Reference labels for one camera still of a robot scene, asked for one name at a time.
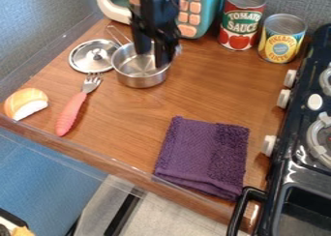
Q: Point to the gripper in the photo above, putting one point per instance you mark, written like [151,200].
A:
[156,20]

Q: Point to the silver pot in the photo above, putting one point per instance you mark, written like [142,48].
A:
[140,70]

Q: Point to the silver pot lid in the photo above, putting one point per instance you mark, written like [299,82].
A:
[92,55]

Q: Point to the toy microwave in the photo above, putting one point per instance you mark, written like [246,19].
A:
[196,11]

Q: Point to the red tomato can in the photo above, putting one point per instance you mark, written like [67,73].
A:
[239,20]

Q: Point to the purple cloth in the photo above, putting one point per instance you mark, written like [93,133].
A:
[202,156]

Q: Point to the yellow pineapple can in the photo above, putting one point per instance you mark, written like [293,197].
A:
[280,40]

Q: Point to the toy bread roll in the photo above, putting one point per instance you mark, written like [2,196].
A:
[25,103]

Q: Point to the toy stove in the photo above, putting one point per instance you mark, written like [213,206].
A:
[301,140]

